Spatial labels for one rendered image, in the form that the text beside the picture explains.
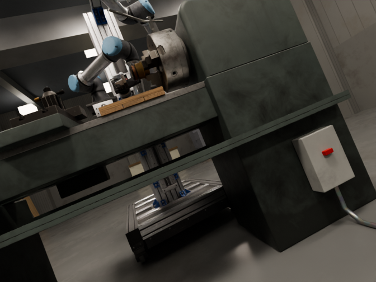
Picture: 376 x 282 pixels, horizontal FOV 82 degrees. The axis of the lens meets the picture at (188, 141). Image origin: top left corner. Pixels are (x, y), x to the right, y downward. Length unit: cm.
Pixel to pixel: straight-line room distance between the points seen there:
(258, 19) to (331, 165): 78
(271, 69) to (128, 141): 76
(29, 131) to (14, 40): 435
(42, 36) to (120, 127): 434
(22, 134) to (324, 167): 126
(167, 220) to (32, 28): 455
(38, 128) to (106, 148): 26
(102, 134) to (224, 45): 70
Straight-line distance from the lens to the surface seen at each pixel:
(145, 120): 101
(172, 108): 102
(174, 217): 161
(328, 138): 117
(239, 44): 117
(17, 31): 540
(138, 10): 176
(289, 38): 131
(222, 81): 106
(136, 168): 760
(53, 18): 539
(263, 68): 116
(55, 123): 101
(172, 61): 113
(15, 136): 106
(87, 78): 170
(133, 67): 123
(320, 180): 113
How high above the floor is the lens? 59
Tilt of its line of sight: 2 degrees up
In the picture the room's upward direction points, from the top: 22 degrees counter-clockwise
